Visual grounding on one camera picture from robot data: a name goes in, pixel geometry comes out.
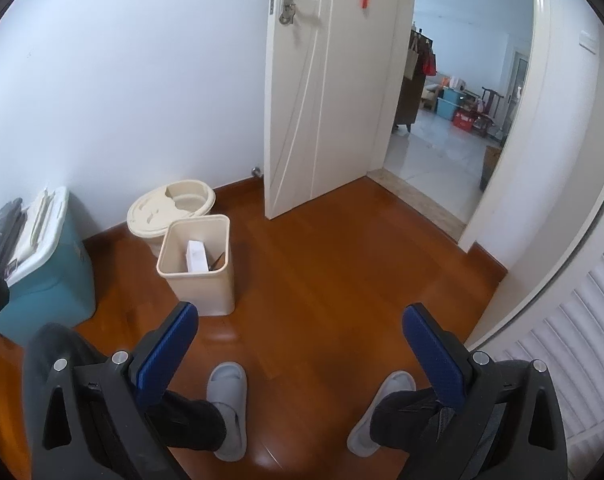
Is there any person's left leg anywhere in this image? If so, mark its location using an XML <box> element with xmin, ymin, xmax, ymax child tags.
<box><xmin>22</xmin><ymin>322</ymin><xmax>228</xmax><ymax>480</ymax></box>

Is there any person's leg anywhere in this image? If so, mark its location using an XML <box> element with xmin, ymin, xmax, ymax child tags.
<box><xmin>22</xmin><ymin>322</ymin><xmax>228</xmax><ymax>480</ymax></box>
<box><xmin>369</xmin><ymin>387</ymin><xmax>488</xmax><ymax>480</ymax></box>

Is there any cream round bucket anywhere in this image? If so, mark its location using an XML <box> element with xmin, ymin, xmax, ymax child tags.
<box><xmin>127</xmin><ymin>179</ymin><xmax>217</xmax><ymax>256</ymax></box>

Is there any coat rack with bags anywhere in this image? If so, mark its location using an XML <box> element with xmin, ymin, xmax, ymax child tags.
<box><xmin>402</xmin><ymin>22</ymin><xmax>438</xmax><ymax>81</ymax></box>

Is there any dark brown cabinet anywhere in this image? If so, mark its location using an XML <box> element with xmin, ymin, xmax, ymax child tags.
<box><xmin>392</xmin><ymin>77</ymin><xmax>425</xmax><ymax>133</ymax></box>

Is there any teal storage bin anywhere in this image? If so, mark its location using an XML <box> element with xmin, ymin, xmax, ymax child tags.
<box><xmin>436</xmin><ymin>87</ymin><xmax>465</xmax><ymax>121</ymax></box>

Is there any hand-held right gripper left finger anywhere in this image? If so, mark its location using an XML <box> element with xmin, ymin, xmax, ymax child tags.
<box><xmin>42</xmin><ymin>301</ymin><xmax>200</xmax><ymax>480</ymax></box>

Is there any teal box with white lid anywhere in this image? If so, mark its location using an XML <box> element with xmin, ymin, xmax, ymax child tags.
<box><xmin>0</xmin><ymin>186</ymin><xmax>97</xmax><ymax>346</ymax></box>

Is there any beige square trash bin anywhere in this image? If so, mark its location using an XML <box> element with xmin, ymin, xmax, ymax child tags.
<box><xmin>156</xmin><ymin>214</ymin><xmax>236</xmax><ymax>317</ymax></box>

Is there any white louvred radiator cover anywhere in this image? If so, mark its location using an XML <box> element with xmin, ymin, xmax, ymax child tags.
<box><xmin>497</xmin><ymin>230</ymin><xmax>604</xmax><ymax>480</ymax></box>

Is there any black bag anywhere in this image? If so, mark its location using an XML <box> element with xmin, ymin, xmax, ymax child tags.
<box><xmin>0</xmin><ymin>197</ymin><xmax>24</xmax><ymax>281</ymax></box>

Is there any silver door handle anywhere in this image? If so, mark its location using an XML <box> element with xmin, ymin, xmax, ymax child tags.
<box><xmin>268</xmin><ymin>0</ymin><xmax>319</xmax><ymax>25</ymax></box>

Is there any dark wooden chair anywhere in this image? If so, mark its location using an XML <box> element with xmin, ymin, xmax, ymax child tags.
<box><xmin>474</xmin><ymin>86</ymin><xmax>505</xmax><ymax>138</ymax></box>

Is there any grey slipper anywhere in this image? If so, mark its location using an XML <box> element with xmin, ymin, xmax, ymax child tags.
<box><xmin>206</xmin><ymin>361</ymin><xmax>248</xmax><ymax>462</ymax></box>
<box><xmin>346</xmin><ymin>370</ymin><xmax>417</xmax><ymax>457</ymax></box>

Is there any white door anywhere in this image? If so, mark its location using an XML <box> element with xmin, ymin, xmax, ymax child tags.
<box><xmin>263</xmin><ymin>0</ymin><xmax>420</xmax><ymax>220</ymax></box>

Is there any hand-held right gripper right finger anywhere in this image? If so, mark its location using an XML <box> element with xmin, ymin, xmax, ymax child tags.
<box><xmin>401</xmin><ymin>302</ymin><xmax>568</xmax><ymax>480</ymax></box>

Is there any person's right leg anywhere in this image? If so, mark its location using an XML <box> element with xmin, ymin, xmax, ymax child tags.
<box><xmin>369</xmin><ymin>387</ymin><xmax>488</xmax><ymax>480</ymax></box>

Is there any long white box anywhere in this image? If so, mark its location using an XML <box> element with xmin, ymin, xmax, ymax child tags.
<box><xmin>186</xmin><ymin>240</ymin><xmax>209</xmax><ymax>273</ymax></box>

